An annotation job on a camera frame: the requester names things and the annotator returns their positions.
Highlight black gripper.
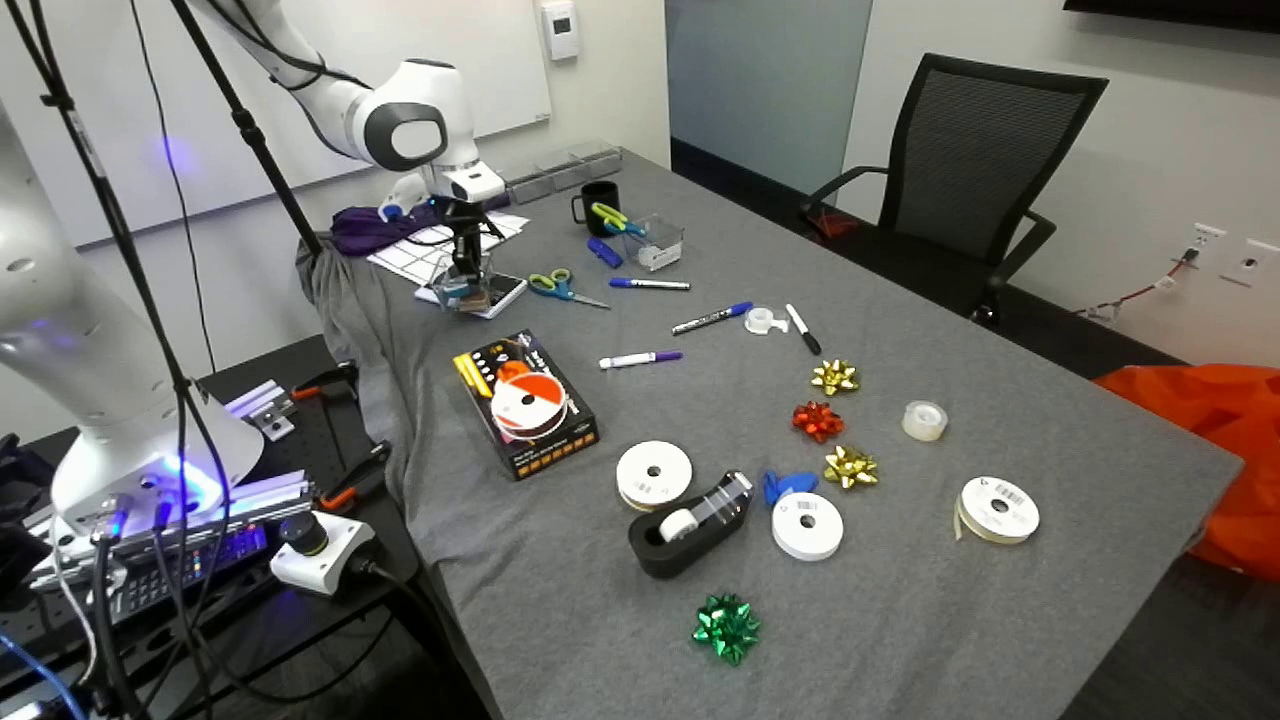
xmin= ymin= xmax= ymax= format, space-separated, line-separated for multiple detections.
xmin=445 ymin=219 xmax=487 ymax=299

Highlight tape roll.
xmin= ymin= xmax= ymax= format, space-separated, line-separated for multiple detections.
xmin=421 ymin=256 xmax=498 ymax=305

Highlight black orange printed box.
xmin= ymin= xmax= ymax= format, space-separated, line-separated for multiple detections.
xmin=449 ymin=329 xmax=606 ymax=485

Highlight white label sheet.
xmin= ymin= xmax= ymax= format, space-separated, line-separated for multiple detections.
xmin=366 ymin=207 xmax=531 ymax=286

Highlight purple cloth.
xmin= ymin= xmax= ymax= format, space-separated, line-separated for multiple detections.
xmin=327 ymin=188 xmax=516 ymax=260

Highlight orange white ribbon spool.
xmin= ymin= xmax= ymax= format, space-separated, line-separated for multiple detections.
xmin=485 ymin=358 xmax=577 ymax=442

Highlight black mug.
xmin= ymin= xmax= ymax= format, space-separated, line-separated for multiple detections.
xmin=568 ymin=178 xmax=624 ymax=240

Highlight yellow green highlighter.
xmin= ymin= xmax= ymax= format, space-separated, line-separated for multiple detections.
xmin=590 ymin=199 xmax=635 ymax=240

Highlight blue white marker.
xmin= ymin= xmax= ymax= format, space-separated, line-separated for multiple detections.
xmin=607 ymin=272 xmax=695 ymax=297

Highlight white marker purple cap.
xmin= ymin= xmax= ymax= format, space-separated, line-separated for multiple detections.
xmin=598 ymin=346 xmax=687 ymax=371

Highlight small clear container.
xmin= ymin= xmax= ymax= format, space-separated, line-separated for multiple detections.
xmin=631 ymin=219 xmax=687 ymax=275

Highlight silver marker blue cap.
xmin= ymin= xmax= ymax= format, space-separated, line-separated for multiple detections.
xmin=669 ymin=299 xmax=761 ymax=341

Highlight black tripod pole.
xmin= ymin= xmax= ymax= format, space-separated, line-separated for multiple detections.
xmin=170 ymin=0 xmax=327 ymax=256

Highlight small white ribbon roll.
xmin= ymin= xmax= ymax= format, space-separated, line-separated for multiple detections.
xmin=742 ymin=305 xmax=791 ymax=341

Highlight white power adapter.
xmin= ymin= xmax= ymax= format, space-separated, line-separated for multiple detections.
xmin=268 ymin=509 xmax=380 ymax=599

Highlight black tape dispenser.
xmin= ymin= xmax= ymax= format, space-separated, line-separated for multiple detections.
xmin=624 ymin=466 xmax=758 ymax=582

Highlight black white marker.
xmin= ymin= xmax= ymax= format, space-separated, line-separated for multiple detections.
xmin=782 ymin=299 xmax=829 ymax=358

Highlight blue gift bow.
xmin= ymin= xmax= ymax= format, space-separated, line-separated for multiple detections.
xmin=758 ymin=465 xmax=821 ymax=512

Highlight red gift bow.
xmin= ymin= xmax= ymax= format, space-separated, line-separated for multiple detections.
xmin=788 ymin=399 xmax=848 ymax=448

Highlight gold gift bow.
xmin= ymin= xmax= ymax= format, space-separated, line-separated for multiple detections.
xmin=821 ymin=442 xmax=882 ymax=494
xmin=810 ymin=356 xmax=866 ymax=399

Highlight metal robot mounting stand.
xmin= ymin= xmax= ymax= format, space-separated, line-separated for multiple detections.
xmin=24 ymin=377 xmax=326 ymax=632

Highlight green gift bow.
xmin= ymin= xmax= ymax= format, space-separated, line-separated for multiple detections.
xmin=687 ymin=593 xmax=766 ymax=667

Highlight small white round cap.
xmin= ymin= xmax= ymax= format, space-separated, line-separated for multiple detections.
xmin=901 ymin=397 xmax=954 ymax=448

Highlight gray tablecloth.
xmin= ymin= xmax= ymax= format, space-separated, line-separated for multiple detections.
xmin=294 ymin=142 xmax=1248 ymax=720

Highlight black mesh office chair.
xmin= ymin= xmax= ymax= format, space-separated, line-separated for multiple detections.
xmin=797 ymin=51 xmax=1111 ymax=323

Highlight orange bag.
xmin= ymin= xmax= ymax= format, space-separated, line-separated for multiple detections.
xmin=1091 ymin=358 xmax=1280 ymax=586

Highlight green blue handled scissors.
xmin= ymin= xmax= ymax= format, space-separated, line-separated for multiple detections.
xmin=524 ymin=264 xmax=616 ymax=313

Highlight orange handled clamp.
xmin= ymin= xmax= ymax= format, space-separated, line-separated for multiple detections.
xmin=318 ymin=442 xmax=394 ymax=516
xmin=285 ymin=371 xmax=360 ymax=406

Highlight white wall thermostat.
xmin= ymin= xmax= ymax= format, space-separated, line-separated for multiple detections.
xmin=535 ymin=0 xmax=585 ymax=63

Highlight black cable bundle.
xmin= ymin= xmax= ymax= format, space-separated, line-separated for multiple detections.
xmin=0 ymin=0 xmax=244 ymax=720

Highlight white wall outlet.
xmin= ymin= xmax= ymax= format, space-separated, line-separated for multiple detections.
xmin=1183 ymin=219 xmax=1237 ymax=275
xmin=1231 ymin=234 xmax=1280 ymax=292

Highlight black wall television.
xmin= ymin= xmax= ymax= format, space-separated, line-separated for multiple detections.
xmin=1062 ymin=0 xmax=1280 ymax=36

